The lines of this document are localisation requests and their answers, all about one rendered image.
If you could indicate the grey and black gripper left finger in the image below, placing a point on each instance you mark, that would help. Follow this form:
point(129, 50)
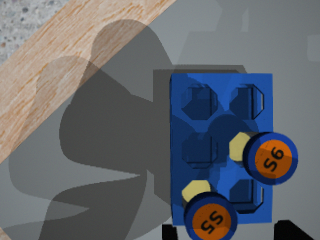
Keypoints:
point(169, 232)

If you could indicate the blue tube rack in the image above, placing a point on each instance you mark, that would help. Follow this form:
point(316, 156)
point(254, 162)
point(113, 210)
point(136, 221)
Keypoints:
point(207, 110)

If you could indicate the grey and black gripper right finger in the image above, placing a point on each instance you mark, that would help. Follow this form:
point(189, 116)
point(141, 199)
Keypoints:
point(287, 230)

